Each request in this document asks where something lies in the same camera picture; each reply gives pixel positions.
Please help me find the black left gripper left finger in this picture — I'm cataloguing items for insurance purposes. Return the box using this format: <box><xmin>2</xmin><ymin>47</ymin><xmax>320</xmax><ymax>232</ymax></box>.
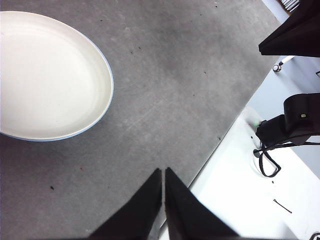
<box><xmin>89</xmin><ymin>167</ymin><xmax>163</xmax><ymax>240</ymax></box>

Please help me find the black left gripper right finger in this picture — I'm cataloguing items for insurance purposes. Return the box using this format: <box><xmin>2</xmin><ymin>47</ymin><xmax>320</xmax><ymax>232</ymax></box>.
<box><xmin>163</xmin><ymin>166</ymin><xmax>240</xmax><ymax>240</ymax></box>

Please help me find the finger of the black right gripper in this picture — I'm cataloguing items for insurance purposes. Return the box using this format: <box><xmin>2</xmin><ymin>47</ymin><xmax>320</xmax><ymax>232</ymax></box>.
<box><xmin>258</xmin><ymin>0</ymin><xmax>320</xmax><ymax>58</ymax></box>

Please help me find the white round plate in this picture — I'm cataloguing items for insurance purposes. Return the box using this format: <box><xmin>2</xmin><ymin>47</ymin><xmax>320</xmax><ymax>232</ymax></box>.
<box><xmin>0</xmin><ymin>10</ymin><xmax>113</xmax><ymax>140</ymax></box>

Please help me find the white leg with caster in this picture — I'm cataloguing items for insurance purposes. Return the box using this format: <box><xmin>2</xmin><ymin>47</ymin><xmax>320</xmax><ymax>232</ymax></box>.
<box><xmin>272</xmin><ymin>55</ymin><xmax>296</xmax><ymax>73</ymax></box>

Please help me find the thin black wire piece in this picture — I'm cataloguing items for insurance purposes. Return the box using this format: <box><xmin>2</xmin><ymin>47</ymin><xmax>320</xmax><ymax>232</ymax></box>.
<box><xmin>273</xmin><ymin>198</ymin><xmax>293</xmax><ymax>214</ymax></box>

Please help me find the thin black cable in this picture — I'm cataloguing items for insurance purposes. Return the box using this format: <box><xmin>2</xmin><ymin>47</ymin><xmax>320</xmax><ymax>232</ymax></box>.
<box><xmin>253</xmin><ymin>140</ymin><xmax>320</xmax><ymax>179</ymax></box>

